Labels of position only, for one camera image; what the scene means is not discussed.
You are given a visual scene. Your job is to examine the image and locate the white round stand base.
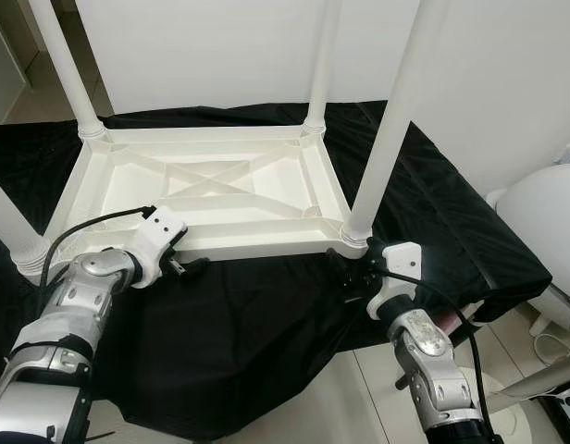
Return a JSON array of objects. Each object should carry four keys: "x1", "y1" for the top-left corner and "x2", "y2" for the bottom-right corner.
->
[{"x1": 461, "y1": 365, "x2": 531, "y2": 440}]

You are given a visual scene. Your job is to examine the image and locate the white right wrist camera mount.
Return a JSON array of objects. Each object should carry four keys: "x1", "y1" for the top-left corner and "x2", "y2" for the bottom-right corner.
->
[{"x1": 366, "y1": 242, "x2": 423, "y2": 320}]

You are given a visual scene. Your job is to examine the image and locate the white appliance power cord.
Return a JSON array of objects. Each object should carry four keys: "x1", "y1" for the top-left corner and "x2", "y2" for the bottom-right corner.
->
[{"x1": 530, "y1": 328, "x2": 570, "y2": 362}]

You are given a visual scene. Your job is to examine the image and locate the black metal table brace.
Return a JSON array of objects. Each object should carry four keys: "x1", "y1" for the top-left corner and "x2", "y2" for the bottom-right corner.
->
[{"x1": 447, "y1": 310, "x2": 494, "y2": 341}]

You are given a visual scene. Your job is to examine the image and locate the white rounded appliance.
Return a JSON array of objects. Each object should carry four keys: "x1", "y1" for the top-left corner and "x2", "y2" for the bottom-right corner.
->
[{"x1": 487, "y1": 165, "x2": 570, "y2": 320}]

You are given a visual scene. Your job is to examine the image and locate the white plastic children table top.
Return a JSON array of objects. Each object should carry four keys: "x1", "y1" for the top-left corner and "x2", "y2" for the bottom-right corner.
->
[{"x1": 35, "y1": 125, "x2": 371, "y2": 267}]

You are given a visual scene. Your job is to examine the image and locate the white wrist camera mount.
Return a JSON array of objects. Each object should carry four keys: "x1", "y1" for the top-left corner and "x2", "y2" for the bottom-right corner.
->
[
  {"x1": 128, "y1": 208, "x2": 189, "y2": 283},
  {"x1": 366, "y1": 242, "x2": 423, "y2": 320}
]

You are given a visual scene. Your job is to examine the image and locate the white plastic table leg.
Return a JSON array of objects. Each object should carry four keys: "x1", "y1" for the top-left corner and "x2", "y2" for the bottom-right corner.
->
[
  {"x1": 28, "y1": 0, "x2": 108, "y2": 142},
  {"x1": 0, "y1": 171, "x2": 47, "y2": 283},
  {"x1": 341, "y1": 0, "x2": 452, "y2": 249},
  {"x1": 302, "y1": 0, "x2": 346, "y2": 135}
]

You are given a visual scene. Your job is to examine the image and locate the black floor rail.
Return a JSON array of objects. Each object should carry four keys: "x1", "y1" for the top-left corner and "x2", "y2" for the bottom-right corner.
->
[{"x1": 542, "y1": 398, "x2": 570, "y2": 444}]

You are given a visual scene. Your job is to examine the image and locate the black cloth table cover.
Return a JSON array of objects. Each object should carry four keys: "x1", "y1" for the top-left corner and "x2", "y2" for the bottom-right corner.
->
[{"x1": 0, "y1": 100, "x2": 554, "y2": 440}]

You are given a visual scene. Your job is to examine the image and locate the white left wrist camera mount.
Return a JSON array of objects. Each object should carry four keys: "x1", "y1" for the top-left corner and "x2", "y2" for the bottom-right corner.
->
[{"x1": 128, "y1": 208, "x2": 189, "y2": 283}]

